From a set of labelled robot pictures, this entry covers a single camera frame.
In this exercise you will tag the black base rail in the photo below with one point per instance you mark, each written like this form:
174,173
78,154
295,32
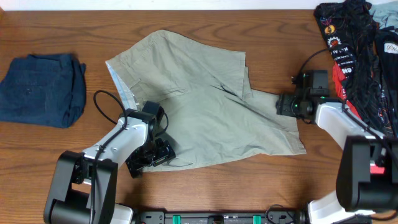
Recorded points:
278,216

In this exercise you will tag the khaki green shorts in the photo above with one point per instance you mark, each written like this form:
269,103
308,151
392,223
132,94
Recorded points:
214,116

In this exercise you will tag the red printed t-shirt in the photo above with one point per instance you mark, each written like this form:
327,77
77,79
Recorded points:
338,79

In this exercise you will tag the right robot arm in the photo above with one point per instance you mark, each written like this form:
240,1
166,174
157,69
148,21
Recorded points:
366,184

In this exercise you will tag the folded navy blue shorts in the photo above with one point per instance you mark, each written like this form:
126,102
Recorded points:
47,90

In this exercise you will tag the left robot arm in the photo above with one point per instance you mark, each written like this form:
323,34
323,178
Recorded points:
83,188

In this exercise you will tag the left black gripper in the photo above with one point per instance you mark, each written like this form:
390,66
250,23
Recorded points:
162,152

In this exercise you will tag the black printed garment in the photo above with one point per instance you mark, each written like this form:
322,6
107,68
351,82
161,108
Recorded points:
349,32

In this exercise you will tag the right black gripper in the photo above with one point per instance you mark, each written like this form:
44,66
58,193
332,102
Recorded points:
283,106

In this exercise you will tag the light grey-blue garment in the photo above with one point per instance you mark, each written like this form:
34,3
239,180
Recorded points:
385,15

